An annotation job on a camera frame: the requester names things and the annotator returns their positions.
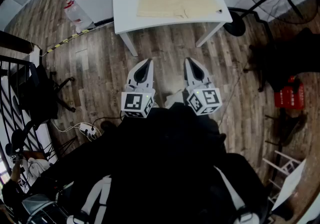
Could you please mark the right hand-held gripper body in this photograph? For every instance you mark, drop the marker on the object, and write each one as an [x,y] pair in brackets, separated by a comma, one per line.
[207,99]

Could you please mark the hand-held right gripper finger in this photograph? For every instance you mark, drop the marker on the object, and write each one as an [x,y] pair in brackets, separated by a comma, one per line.
[187,78]
[206,78]

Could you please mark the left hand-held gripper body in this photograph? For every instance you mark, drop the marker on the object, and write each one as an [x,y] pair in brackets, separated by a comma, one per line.
[132,102]

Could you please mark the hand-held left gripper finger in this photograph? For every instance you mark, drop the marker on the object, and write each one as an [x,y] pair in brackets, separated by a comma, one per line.
[151,78]
[131,79]

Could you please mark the person's white shoe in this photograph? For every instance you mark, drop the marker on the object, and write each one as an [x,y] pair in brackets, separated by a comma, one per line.
[175,98]

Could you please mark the white power strip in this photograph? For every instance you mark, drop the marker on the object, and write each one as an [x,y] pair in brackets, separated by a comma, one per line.
[87,128]

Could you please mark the person's black jacket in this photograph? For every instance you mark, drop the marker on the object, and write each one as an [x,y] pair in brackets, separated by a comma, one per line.
[162,163]

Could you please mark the clear plastic water bottle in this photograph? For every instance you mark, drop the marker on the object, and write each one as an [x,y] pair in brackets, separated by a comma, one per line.
[75,16]

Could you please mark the black bag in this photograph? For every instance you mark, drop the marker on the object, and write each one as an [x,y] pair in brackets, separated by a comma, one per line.
[290,56]

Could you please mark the black office chair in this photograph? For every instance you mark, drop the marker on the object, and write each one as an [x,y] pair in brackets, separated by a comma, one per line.
[40,90]

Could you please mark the white folding rack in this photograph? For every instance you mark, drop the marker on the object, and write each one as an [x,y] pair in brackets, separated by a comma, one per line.
[282,165]

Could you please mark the grey cloth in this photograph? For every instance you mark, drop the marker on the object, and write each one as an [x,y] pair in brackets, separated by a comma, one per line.
[37,166]

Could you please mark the black metal stair railing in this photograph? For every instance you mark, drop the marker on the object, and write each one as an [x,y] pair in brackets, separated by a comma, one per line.
[10,108]

